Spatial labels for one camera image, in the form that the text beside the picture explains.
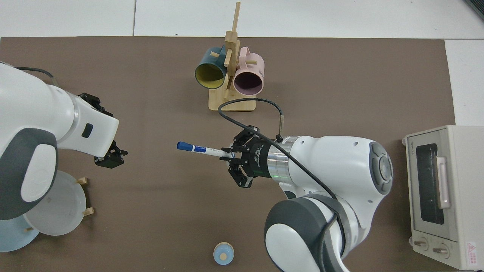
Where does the blue and white marker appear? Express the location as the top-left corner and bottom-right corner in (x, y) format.
(177, 141), (236, 158)

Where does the wooden plate rack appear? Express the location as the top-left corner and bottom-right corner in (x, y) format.
(23, 177), (95, 232)

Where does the wooden cup stand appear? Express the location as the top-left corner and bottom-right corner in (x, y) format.
(208, 2), (257, 112)

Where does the grey plate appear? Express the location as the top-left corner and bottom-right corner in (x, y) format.
(23, 171), (87, 236)

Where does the brown table cloth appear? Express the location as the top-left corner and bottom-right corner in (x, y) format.
(0, 36), (456, 272)

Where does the pink mug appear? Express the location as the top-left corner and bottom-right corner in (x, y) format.
(233, 46), (265, 96)

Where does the dark teal mug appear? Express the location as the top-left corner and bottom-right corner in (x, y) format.
(195, 46), (228, 90)

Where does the small blue round bell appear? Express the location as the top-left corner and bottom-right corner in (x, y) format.
(213, 242), (235, 266)

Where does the light blue plate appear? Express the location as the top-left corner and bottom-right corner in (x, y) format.
(0, 217), (40, 252)

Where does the pale toaster oven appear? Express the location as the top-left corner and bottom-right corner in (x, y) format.
(402, 125), (484, 270)

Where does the dark corner object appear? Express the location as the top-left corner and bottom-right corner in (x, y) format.
(464, 0), (484, 21)

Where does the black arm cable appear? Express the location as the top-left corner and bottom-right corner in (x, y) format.
(14, 66), (60, 88)
(218, 97), (346, 261)

